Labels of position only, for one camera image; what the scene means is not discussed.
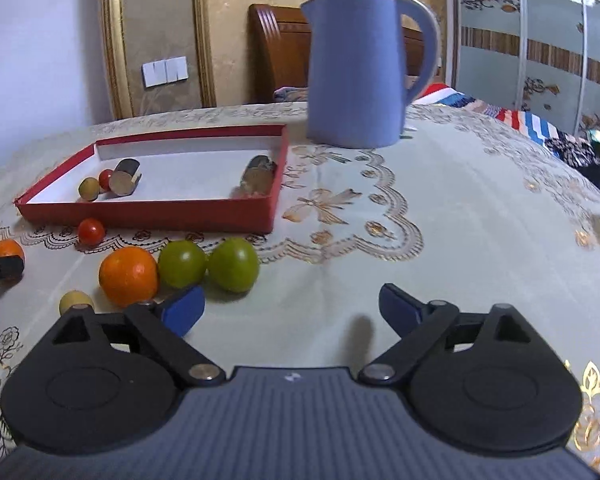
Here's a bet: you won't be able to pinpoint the pale yellow longan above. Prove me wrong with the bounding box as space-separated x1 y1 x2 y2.
58 290 94 315

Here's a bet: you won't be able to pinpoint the sugarcane piece at tray right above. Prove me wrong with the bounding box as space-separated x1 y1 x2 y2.
239 155 277 196

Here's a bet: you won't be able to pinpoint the embroidered cream tablecloth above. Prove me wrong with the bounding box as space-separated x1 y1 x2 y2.
0 103 600 470

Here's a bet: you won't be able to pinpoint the red cherry tomato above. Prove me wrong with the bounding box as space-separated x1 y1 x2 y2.
98 169 114 193
78 218 106 247

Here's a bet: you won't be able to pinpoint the blue electric kettle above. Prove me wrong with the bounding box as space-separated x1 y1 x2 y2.
300 0 440 148

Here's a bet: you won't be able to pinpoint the dark sugarcane piece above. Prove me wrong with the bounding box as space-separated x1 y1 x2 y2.
109 158 142 197

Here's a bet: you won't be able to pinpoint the yellow-green longan in tray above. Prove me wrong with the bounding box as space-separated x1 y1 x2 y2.
78 177 100 202

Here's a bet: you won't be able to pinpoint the white wall switch panel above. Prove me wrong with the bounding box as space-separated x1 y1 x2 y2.
142 56 188 88

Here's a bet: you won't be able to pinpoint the green tomato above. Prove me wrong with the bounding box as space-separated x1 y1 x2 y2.
158 240 207 289
208 237 260 294

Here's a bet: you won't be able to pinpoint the gold framed wall panel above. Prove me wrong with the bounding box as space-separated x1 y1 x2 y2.
100 0 216 119

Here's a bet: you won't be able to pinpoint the red cherry tomato in tray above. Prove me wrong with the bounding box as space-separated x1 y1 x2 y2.
98 169 114 193

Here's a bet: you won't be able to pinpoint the wooden bed headboard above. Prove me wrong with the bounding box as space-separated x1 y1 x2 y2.
249 4 424 103

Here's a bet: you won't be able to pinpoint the colourful striped bedding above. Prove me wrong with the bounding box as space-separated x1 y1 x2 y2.
272 81 600 191

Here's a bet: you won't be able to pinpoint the red shallow box tray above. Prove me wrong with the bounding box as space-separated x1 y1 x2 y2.
15 124 289 233

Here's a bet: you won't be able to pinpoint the large orange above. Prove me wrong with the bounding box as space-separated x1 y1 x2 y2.
98 247 159 308

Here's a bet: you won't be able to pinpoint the patterned wardrobe sliding doors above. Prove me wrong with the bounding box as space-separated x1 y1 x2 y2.
449 0 600 136

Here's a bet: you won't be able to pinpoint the small orange mandarin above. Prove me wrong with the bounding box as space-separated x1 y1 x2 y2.
0 238 26 261

